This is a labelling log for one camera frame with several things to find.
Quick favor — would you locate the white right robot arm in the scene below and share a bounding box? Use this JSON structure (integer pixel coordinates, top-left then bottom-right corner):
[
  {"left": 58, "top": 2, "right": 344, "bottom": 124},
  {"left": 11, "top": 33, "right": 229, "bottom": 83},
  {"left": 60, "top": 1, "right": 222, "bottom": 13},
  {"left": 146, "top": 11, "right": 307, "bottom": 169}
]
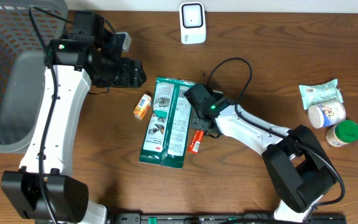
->
[{"left": 184, "top": 83, "right": 338, "bottom": 223}]

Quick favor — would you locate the green lid jar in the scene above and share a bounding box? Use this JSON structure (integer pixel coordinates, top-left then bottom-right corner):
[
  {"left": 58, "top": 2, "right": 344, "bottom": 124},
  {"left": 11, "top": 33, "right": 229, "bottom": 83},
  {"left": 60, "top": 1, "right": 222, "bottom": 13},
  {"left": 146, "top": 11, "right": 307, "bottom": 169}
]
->
[{"left": 326, "top": 120, "right": 358, "bottom": 147}]

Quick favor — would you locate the orange small box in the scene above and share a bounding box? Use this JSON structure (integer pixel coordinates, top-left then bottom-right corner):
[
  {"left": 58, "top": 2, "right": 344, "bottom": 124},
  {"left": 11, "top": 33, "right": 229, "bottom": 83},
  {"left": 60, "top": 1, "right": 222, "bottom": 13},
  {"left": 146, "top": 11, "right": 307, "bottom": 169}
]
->
[{"left": 133, "top": 94, "right": 152, "bottom": 120}]

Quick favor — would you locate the red stick packet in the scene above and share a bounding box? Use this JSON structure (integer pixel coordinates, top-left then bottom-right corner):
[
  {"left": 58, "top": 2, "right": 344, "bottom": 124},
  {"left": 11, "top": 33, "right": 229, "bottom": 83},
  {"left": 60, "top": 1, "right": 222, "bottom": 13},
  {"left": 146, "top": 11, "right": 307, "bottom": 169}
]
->
[{"left": 188, "top": 130, "right": 204, "bottom": 154}]

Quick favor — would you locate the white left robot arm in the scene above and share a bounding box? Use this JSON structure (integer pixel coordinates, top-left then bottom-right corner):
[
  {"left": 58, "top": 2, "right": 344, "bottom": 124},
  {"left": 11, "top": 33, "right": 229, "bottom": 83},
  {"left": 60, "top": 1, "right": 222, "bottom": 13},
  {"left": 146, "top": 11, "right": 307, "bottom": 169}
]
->
[{"left": 1, "top": 11, "right": 147, "bottom": 223}]

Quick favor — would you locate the light green wipes pack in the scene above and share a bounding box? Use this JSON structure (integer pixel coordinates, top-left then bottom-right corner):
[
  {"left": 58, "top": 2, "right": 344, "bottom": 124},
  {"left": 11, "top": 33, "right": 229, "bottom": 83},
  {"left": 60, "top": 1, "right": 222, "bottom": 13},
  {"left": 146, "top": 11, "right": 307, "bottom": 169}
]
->
[{"left": 298, "top": 79, "right": 344, "bottom": 110}]

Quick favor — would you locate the green 3M glove package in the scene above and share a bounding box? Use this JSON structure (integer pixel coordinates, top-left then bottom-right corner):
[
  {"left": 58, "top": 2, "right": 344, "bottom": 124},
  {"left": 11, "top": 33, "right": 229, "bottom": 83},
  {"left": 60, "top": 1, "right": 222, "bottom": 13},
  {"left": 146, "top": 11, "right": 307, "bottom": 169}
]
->
[{"left": 139, "top": 77, "right": 195, "bottom": 169}]

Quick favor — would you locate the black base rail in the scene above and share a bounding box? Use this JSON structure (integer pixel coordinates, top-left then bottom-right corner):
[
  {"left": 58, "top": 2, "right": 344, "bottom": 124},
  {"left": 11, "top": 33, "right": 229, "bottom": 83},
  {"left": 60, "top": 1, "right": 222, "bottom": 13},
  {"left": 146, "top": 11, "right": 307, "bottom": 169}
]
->
[{"left": 106, "top": 213, "right": 347, "bottom": 224}]

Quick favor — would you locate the white barcode scanner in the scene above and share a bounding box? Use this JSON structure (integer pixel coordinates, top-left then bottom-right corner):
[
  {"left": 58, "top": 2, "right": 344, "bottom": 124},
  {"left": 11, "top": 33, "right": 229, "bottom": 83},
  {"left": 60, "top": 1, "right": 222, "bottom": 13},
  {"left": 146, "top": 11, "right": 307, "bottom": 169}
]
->
[{"left": 179, "top": 2, "right": 206, "bottom": 45}]

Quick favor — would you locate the white blue label tub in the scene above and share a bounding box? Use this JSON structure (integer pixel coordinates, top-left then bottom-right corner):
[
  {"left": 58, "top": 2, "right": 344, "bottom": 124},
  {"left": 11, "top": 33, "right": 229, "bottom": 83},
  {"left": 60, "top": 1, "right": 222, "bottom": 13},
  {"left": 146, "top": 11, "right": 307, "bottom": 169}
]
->
[{"left": 308, "top": 100, "right": 346, "bottom": 129}]

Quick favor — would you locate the grey plastic basket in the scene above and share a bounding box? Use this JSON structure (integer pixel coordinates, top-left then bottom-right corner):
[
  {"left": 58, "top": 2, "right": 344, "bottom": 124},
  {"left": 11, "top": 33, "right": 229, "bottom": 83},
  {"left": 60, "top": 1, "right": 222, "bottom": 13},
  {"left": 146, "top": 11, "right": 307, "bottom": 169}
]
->
[{"left": 0, "top": 0, "right": 68, "bottom": 153}]

